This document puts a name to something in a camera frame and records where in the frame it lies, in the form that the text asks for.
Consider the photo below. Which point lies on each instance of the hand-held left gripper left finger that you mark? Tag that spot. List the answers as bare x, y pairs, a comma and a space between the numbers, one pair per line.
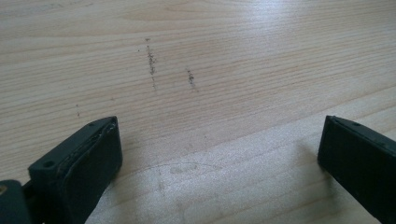
81, 168

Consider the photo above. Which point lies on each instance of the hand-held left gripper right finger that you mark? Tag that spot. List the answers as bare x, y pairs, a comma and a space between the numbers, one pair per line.
358, 161

